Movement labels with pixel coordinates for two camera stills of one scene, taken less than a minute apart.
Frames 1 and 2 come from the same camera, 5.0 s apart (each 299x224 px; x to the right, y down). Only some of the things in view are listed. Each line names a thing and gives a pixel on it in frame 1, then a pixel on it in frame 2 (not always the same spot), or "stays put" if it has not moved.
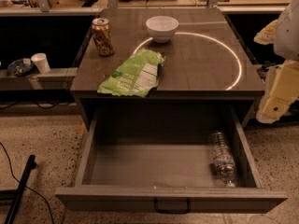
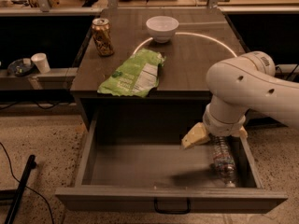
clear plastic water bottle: [223, 163] stays put
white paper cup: [41, 62] stays put
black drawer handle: [174, 211] stays put
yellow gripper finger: [267, 35] -> [243, 133]
